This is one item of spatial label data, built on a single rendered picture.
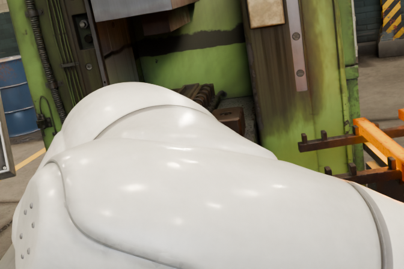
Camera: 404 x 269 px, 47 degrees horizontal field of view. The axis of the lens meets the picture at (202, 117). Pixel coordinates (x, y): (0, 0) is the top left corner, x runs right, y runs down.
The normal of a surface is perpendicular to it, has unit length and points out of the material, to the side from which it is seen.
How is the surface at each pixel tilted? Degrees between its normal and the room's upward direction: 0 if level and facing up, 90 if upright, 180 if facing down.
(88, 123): 36
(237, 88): 90
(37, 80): 90
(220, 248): 66
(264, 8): 90
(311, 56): 90
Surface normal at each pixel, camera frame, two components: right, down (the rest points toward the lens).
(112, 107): -0.36, -0.80
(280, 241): 0.37, -0.26
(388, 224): 0.46, -0.58
